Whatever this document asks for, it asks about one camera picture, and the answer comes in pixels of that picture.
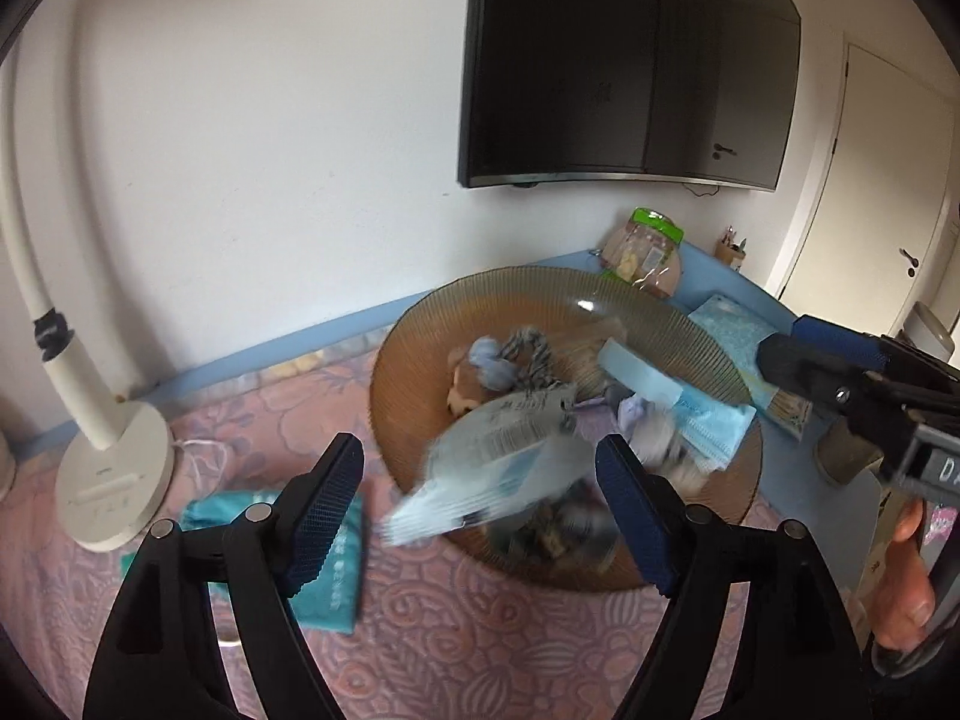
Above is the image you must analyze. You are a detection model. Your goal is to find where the grey wet wipe packet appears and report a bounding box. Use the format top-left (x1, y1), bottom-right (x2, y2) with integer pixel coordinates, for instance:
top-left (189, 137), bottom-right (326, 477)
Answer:
top-left (379, 382), bottom-right (601, 548)

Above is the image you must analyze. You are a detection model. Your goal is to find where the blue patterned tissue box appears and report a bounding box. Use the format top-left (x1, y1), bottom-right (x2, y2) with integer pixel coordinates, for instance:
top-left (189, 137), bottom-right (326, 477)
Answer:
top-left (686, 294), bottom-right (815, 440)

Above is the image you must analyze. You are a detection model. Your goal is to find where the teal tissue packet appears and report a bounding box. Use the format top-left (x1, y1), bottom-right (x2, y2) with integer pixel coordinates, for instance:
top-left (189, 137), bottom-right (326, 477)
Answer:
top-left (180, 490), bottom-right (366, 635)

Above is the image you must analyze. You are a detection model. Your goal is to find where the purple tissue packet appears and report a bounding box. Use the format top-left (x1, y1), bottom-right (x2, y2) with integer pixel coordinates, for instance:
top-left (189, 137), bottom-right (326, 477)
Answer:
top-left (619, 397), bottom-right (677, 466)

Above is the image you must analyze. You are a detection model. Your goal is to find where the black wall television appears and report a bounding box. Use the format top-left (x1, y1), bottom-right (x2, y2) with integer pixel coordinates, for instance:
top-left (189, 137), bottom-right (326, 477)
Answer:
top-left (457, 0), bottom-right (802, 192)

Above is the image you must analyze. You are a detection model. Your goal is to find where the person's right hand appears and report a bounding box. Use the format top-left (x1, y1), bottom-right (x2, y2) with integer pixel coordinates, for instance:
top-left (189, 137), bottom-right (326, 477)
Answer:
top-left (872, 499), bottom-right (937, 653)

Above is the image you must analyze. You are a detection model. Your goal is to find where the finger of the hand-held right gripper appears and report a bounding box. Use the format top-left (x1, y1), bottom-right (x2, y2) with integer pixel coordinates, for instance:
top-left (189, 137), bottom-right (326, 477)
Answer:
top-left (793, 313), bottom-right (960, 421)
top-left (757, 334), bottom-right (912, 440)

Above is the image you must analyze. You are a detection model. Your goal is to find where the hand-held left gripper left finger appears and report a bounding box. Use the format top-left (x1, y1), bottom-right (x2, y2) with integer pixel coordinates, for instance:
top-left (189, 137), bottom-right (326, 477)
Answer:
top-left (82, 433), bottom-right (366, 720)

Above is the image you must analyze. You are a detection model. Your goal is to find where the white container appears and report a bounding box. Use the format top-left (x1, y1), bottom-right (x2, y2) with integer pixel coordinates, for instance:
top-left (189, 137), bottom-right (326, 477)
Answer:
top-left (896, 301), bottom-right (960, 361)

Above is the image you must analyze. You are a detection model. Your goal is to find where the blue face mask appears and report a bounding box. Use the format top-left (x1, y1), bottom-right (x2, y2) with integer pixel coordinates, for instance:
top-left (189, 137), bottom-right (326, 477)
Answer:
top-left (667, 390), bottom-right (758, 475)

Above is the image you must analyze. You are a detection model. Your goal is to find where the white door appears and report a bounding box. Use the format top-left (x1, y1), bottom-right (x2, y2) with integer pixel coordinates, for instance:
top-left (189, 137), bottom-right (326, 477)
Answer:
top-left (765, 34), bottom-right (960, 338)

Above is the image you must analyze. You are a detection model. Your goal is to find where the white desk lamp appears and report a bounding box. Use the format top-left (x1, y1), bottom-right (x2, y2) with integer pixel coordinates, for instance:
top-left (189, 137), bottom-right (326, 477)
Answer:
top-left (0, 52), bottom-right (177, 550)

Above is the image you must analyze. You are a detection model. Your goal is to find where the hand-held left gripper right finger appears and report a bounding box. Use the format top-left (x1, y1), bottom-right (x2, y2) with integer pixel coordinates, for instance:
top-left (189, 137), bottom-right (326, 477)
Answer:
top-left (595, 433), bottom-right (871, 720)

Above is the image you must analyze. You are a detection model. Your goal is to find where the amber glass bowl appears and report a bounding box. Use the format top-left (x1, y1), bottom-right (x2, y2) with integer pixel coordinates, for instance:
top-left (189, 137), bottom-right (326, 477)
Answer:
top-left (369, 266), bottom-right (764, 593)

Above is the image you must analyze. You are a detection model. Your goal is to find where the brown furry plush toy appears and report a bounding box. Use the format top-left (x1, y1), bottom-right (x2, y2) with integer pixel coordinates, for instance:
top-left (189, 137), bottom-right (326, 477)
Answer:
top-left (446, 349), bottom-right (496, 417)

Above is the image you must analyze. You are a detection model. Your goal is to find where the pink patterned bedspread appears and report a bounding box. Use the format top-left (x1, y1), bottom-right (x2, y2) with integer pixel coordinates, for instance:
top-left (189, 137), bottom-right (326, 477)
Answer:
top-left (0, 345), bottom-right (871, 720)

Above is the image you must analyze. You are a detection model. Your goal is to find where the green lid snack jar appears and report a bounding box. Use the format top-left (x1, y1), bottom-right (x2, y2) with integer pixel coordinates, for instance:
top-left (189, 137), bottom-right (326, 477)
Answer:
top-left (604, 206), bottom-right (685, 299)

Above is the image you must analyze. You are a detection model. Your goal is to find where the pen holder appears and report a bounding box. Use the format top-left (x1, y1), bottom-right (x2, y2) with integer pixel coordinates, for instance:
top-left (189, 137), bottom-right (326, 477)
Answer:
top-left (712, 225), bottom-right (751, 272)

